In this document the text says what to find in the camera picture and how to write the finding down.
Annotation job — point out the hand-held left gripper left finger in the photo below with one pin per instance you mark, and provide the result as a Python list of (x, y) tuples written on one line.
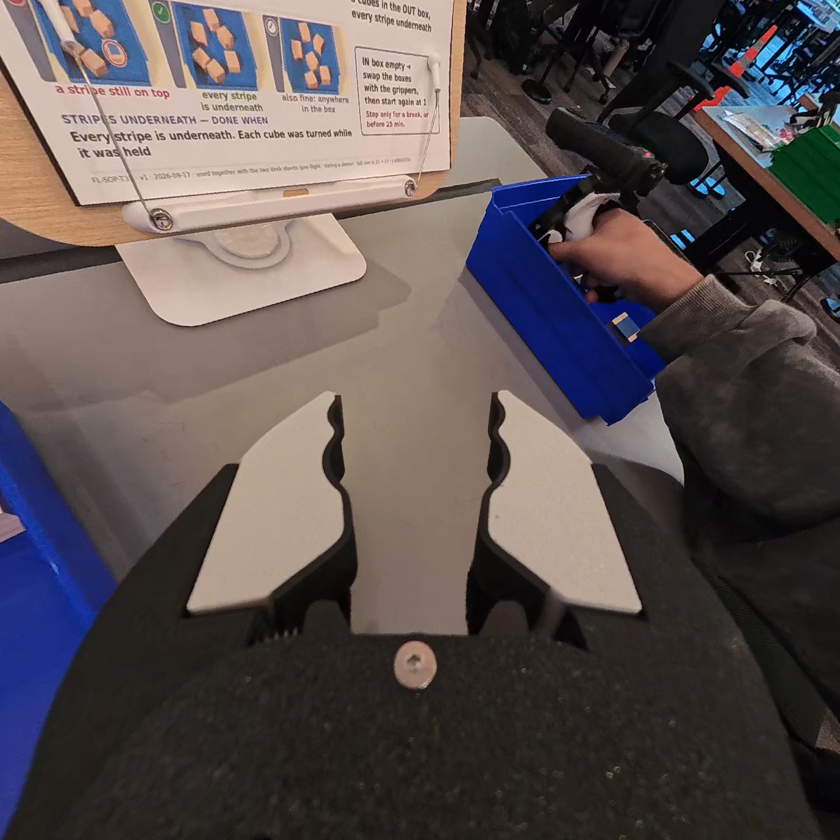
[(275, 518)]

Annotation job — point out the blue plastic bin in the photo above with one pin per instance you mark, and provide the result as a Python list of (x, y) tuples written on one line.
[(544, 315), (39, 590)]

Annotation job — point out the person's right forearm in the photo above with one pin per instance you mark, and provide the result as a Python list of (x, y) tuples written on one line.
[(754, 407)]

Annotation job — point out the person's right hand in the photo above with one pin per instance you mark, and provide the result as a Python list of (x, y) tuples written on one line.
[(630, 256)]

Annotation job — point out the white stand with wooden board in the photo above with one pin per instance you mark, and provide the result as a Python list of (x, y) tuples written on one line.
[(249, 275)]

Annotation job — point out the wooden top table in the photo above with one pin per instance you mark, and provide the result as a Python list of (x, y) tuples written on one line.
[(748, 170)]

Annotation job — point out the person's body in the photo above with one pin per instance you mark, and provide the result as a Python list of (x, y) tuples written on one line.
[(787, 623)]

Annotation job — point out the black office chair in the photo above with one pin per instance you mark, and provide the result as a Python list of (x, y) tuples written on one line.
[(663, 144)]

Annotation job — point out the printed instruction sheet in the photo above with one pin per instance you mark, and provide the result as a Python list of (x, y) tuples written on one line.
[(262, 151)]

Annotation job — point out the orange traffic cone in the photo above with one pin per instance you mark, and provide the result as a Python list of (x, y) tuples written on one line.
[(748, 56)]

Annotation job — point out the group of wooden cubes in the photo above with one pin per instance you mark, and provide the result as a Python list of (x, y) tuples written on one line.
[(623, 327)]

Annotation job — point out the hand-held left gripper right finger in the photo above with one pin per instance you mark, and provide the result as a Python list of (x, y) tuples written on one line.
[(558, 518)]

